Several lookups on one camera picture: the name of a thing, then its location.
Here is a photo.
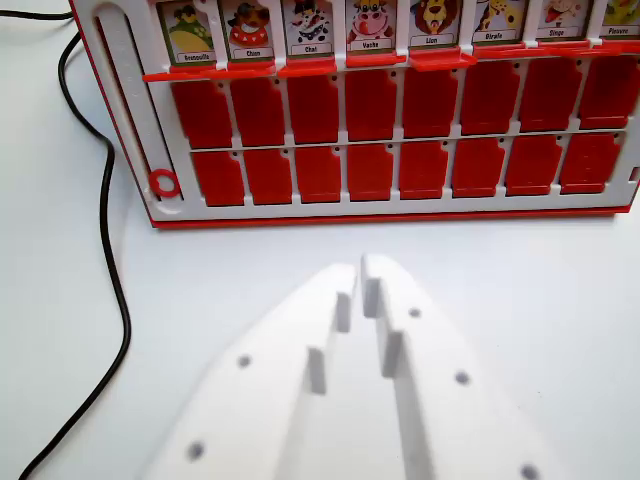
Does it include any red and white game board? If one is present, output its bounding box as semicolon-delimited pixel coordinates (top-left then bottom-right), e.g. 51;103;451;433
68;0;640;230

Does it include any black cable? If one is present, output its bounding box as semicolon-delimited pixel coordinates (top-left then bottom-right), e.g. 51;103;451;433
0;9;75;22
17;30;133;480

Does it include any red flap of frog card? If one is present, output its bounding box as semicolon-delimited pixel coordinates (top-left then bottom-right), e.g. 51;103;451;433
141;68;227;84

